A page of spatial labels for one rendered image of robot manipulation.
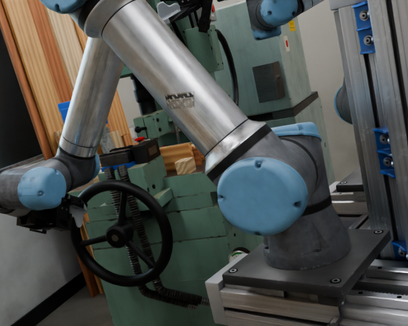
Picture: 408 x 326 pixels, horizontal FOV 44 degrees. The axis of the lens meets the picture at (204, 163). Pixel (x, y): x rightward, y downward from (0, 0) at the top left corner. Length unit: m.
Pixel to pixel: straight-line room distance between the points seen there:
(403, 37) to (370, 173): 0.27
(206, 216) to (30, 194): 0.61
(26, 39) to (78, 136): 2.13
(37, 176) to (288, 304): 0.49
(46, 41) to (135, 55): 2.54
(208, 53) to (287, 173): 1.03
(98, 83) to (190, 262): 0.70
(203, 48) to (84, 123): 0.77
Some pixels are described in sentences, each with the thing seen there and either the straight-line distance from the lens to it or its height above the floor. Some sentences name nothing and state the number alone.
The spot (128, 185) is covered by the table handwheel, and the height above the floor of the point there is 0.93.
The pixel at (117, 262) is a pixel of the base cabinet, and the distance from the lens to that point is 1.57.
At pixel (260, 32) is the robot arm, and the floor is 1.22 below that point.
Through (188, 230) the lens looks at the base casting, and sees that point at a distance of 1.43.
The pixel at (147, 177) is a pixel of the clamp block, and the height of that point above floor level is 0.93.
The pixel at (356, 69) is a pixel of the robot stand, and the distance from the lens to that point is 0.98.
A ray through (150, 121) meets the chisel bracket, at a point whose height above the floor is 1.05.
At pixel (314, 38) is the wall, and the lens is 3.69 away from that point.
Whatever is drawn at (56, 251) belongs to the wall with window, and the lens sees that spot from 3.20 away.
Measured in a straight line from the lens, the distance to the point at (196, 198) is 1.39.
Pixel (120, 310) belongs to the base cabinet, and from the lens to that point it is 1.64.
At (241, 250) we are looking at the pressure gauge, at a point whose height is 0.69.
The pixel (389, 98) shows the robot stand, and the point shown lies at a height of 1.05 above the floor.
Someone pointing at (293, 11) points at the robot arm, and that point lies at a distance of 1.19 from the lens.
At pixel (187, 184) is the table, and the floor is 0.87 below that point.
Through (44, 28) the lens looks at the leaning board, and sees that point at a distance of 3.29.
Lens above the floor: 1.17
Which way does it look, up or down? 10 degrees down
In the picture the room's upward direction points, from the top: 13 degrees counter-clockwise
